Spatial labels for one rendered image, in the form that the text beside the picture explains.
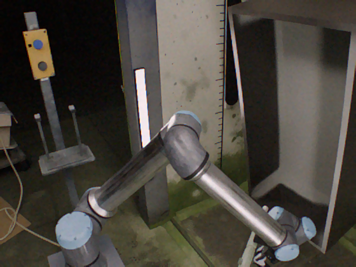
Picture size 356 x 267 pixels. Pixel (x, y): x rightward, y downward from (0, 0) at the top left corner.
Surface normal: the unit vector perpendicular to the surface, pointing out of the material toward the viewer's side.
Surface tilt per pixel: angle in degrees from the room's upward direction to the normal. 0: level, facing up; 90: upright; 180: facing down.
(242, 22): 90
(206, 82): 90
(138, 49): 90
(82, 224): 5
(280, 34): 90
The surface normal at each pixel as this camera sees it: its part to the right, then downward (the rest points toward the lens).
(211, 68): 0.50, 0.40
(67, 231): -0.04, -0.83
